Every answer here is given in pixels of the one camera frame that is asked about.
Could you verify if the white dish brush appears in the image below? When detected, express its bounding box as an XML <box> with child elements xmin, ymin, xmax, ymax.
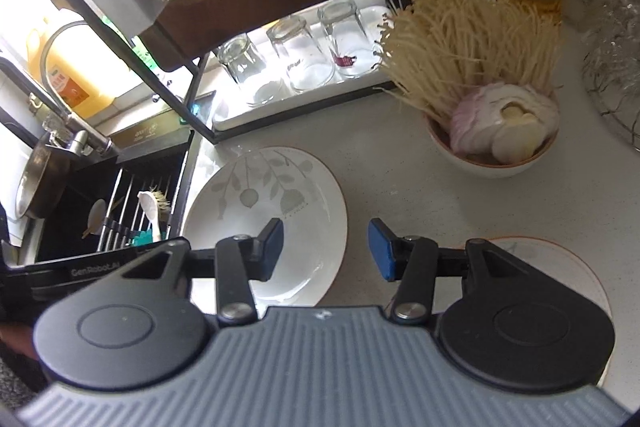
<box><xmin>137</xmin><ymin>190</ymin><xmax>166</xmax><ymax>244</ymax></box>

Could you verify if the purple onion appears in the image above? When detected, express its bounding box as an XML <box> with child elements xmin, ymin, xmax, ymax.
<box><xmin>449</xmin><ymin>83</ymin><xmax>559</xmax><ymax>158</ymax></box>

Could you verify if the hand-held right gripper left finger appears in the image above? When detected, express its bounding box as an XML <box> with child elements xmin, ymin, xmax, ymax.
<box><xmin>107</xmin><ymin>217</ymin><xmax>286</xmax><ymax>324</ymax></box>

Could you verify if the black sink drainer basket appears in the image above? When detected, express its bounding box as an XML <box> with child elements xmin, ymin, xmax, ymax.
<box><xmin>34</xmin><ymin>141</ymin><xmax>202</xmax><ymax>266</ymax></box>

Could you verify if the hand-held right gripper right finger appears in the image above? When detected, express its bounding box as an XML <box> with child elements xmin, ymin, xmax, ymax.
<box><xmin>367</xmin><ymin>217</ymin><xmax>551</xmax><ymax>326</ymax></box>

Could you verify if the bristle dish brush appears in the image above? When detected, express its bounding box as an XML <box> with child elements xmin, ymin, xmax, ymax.
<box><xmin>150</xmin><ymin>188</ymin><xmax>174</xmax><ymax>214</ymax></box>

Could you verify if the steel pot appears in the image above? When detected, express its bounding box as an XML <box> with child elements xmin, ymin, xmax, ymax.
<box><xmin>14</xmin><ymin>132</ymin><xmax>72</xmax><ymax>221</ymax></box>

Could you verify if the garlic bulb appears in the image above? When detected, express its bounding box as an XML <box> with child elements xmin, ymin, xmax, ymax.
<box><xmin>490</xmin><ymin>102</ymin><xmax>543</xmax><ymax>164</ymax></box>

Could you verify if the clear drinking glass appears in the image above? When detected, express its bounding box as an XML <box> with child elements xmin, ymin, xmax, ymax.
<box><xmin>266</xmin><ymin>15</ymin><xmax>336</xmax><ymax>93</ymax></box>
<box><xmin>216</xmin><ymin>33</ymin><xmax>282</xmax><ymax>106</ymax></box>
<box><xmin>317</xmin><ymin>0</ymin><xmax>382</xmax><ymax>78</ymax></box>

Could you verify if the white ceramic bowl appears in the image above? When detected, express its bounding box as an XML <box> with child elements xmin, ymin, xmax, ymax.
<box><xmin>425</xmin><ymin>94</ymin><xmax>561</xmax><ymax>180</ymax></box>

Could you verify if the white drip tray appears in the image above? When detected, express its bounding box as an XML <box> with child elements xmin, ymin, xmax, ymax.
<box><xmin>212</xmin><ymin>4</ymin><xmax>402</xmax><ymax>132</ymax></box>

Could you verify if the black metal dish rack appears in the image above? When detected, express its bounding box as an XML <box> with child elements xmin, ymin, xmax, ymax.
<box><xmin>0</xmin><ymin>0</ymin><xmax>417</xmax><ymax>146</ymax></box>

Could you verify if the wire cup rack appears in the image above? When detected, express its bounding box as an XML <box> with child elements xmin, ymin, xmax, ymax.
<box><xmin>581</xmin><ymin>0</ymin><xmax>640</xmax><ymax>148</ymax></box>

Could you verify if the orange oil jug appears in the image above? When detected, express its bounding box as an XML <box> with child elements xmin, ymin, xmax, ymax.
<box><xmin>25</xmin><ymin>9</ymin><xmax>132</xmax><ymax>118</ymax></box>

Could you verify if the steel kitchen faucet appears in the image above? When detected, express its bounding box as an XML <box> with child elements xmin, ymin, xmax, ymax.
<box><xmin>0</xmin><ymin>21</ymin><xmax>121</xmax><ymax>158</ymax></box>

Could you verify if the cluster of textured glass cups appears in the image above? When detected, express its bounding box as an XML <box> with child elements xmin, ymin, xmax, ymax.
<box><xmin>582</xmin><ymin>0</ymin><xmax>640</xmax><ymax>108</ymax></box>

